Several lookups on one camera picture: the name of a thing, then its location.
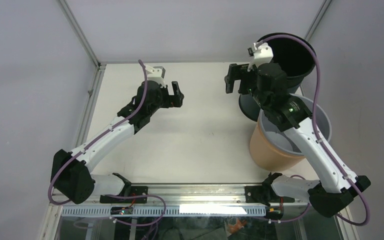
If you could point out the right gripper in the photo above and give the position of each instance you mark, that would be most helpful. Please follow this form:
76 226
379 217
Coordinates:
237 72

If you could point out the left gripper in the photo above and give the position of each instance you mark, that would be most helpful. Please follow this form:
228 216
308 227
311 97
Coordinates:
171 100

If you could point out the dark blue bin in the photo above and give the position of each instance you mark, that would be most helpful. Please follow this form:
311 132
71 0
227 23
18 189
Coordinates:
249 107

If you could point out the black ribbed bin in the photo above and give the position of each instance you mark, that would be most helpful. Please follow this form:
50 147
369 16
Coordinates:
293 58

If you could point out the grey plastic bin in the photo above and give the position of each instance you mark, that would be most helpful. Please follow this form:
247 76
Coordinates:
322 122

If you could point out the orange capybara bin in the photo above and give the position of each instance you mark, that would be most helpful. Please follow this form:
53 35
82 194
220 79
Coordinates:
272 152

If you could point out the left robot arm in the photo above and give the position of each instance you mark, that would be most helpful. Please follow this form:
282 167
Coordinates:
71 172

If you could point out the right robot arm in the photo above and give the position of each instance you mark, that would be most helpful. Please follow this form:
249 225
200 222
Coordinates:
337 185

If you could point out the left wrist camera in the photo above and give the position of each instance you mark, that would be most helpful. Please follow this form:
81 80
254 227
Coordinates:
156 74

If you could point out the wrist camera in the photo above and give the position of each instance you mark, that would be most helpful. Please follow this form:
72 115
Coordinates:
261 53
156 74

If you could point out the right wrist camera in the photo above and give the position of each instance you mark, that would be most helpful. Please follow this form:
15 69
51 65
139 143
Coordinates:
261 53

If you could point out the aluminium mounting rail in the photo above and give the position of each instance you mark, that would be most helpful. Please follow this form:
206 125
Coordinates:
176 194

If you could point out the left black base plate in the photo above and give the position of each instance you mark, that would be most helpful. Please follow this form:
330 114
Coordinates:
135 195

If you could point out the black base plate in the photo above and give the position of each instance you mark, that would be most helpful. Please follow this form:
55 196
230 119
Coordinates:
135 195
264 195

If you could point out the white slotted cable duct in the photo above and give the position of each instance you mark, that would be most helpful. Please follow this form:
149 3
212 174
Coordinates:
182 210

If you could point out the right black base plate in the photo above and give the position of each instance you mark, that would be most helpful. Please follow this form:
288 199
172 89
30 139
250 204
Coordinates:
264 195

